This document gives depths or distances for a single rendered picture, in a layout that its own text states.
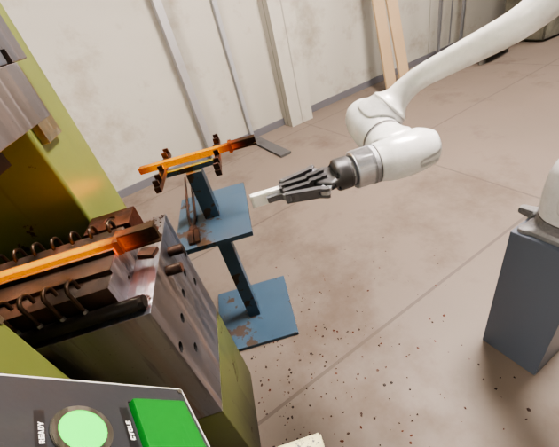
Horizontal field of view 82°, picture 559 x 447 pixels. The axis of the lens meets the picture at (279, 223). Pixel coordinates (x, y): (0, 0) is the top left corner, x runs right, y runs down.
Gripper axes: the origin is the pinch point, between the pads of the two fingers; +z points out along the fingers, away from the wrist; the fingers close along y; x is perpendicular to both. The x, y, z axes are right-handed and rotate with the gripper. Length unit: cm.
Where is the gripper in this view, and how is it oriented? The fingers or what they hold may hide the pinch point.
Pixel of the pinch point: (265, 197)
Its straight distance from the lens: 73.7
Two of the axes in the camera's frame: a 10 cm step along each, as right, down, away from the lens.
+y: -2.1, -5.5, 8.1
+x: -2.2, -7.8, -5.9
